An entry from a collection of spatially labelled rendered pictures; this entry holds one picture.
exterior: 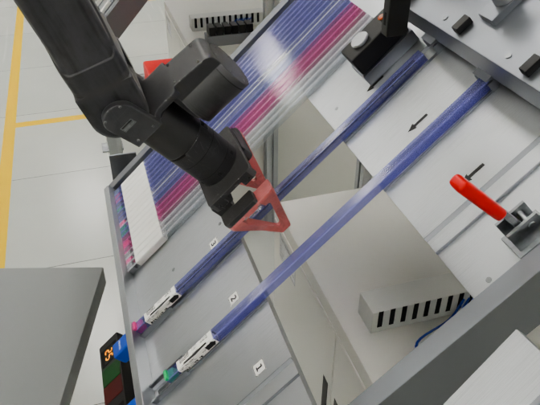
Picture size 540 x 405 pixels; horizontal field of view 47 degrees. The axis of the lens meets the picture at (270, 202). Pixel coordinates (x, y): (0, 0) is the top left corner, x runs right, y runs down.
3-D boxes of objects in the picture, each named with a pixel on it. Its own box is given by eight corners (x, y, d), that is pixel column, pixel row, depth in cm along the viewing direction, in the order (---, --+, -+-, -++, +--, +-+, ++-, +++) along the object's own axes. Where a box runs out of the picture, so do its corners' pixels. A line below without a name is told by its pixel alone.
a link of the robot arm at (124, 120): (79, 71, 63) (95, 124, 58) (153, -11, 60) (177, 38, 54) (162, 120, 72) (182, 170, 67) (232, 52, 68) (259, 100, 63)
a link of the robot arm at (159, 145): (123, 112, 67) (125, 141, 63) (165, 69, 65) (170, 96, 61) (169, 146, 71) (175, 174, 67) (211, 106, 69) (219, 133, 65)
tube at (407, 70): (141, 334, 82) (135, 331, 82) (140, 326, 83) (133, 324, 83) (428, 59, 72) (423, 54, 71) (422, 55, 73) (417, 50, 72)
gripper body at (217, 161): (237, 132, 75) (194, 98, 71) (260, 176, 68) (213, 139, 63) (202, 169, 77) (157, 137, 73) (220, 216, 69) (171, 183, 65)
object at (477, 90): (173, 384, 73) (164, 380, 72) (171, 375, 74) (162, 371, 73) (505, 76, 62) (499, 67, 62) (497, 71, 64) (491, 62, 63)
